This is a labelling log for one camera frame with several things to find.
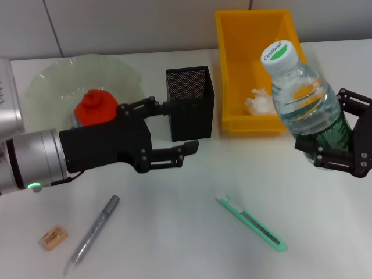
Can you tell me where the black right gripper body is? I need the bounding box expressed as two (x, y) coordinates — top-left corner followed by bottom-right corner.
(349, 103), (372, 179)

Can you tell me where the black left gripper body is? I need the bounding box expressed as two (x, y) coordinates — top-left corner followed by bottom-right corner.
(58, 103), (155, 175)

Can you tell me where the red-orange toy orange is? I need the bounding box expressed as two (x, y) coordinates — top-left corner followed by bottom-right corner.
(73, 89), (119, 127)

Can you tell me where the clear water bottle green label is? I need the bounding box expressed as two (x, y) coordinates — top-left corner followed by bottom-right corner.
(260, 40), (355, 169)

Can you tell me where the white paper ball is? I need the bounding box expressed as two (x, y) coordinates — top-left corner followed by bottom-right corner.
(244, 87), (277, 116)

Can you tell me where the black mesh pen holder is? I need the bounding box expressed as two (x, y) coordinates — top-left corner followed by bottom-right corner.
(164, 65), (216, 142)

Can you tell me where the pale green glass fruit plate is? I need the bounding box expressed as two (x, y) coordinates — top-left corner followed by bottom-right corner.
(23, 53), (147, 134)

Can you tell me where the silver clear pen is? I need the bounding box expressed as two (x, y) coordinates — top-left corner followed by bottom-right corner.
(63, 194), (121, 277)

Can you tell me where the mint green utility knife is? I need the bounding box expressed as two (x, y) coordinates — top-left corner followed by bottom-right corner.
(214, 195), (288, 252)

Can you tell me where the tan eraser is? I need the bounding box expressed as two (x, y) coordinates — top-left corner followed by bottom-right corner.
(38, 224), (70, 251)

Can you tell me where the yellow plastic bin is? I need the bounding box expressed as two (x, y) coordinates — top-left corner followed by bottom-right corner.
(214, 9), (308, 135)

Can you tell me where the left arm cable with plugs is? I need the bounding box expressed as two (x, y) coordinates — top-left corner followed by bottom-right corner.
(50, 114), (84, 187)

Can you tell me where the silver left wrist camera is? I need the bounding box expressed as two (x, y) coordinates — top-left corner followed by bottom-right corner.
(0, 58), (24, 135)

